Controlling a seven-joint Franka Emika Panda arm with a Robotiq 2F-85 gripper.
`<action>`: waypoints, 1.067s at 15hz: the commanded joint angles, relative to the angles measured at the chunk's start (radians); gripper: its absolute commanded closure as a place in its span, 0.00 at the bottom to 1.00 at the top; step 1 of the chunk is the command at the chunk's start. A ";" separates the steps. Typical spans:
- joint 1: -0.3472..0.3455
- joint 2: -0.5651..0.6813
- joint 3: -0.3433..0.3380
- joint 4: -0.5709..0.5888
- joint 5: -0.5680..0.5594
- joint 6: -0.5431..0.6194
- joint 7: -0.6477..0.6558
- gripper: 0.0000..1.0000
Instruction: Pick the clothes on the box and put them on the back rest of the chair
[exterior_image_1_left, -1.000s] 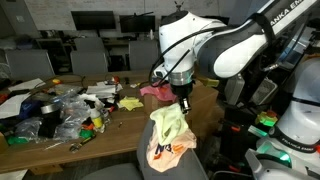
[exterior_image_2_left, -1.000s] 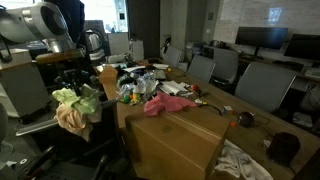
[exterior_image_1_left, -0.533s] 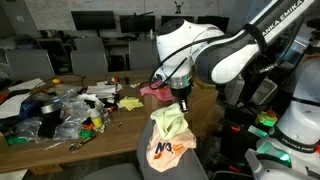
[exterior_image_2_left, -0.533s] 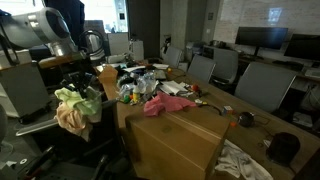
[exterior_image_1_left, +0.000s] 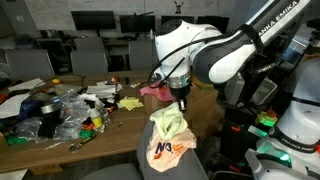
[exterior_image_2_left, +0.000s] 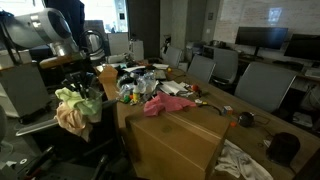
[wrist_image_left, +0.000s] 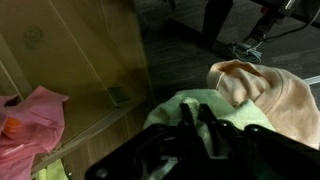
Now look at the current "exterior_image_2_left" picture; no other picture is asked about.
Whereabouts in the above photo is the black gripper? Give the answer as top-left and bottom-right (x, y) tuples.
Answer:
(63, 64), (97, 100)

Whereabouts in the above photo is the light green shirt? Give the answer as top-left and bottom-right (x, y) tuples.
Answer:
(54, 86), (103, 117)

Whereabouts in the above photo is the peach printed shirt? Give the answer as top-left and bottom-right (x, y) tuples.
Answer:
(53, 101), (93, 143)

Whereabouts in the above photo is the small cardboard box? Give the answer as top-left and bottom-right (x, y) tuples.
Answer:
(97, 64), (119, 85)

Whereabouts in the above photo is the large cardboard box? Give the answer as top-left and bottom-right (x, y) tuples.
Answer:
(124, 105), (232, 180)

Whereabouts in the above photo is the white bottle yellow label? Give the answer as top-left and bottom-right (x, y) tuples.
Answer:
(131, 81), (141, 103)

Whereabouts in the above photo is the clear plastic bags pile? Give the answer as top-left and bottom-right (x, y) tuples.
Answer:
(117, 71), (158, 101)

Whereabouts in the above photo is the white paper sheet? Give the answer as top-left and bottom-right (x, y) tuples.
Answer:
(151, 62), (171, 71)

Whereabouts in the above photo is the pink shirt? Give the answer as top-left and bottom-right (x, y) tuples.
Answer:
(142, 91), (197, 118)

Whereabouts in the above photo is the stack of white papers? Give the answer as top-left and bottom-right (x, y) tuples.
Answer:
(159, 80), (190, 97)

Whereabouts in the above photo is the Rubik's cube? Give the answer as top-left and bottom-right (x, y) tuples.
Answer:
(222, 105), (235, 117)

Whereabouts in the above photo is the black round object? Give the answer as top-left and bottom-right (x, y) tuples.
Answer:
(237, 111), (256, 129)

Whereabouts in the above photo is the white cloth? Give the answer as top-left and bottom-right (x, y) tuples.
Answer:
(214, 139), (275, 180)

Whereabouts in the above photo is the black computer monitor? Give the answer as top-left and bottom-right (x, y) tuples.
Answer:
(283, 32), (320, 62)
(234, 26), (290, 52)

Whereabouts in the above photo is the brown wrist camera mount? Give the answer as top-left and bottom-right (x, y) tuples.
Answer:
(38, 52), (85, 70)

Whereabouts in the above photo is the gray office chair black frame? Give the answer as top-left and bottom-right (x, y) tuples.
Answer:
(14, 99), (135, 180)

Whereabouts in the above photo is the black cable ring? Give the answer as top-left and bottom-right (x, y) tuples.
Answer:
(199, 102), (223, 117)

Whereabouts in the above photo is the wall whiteboard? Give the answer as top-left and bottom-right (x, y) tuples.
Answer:
(213, 0), (320, 35)

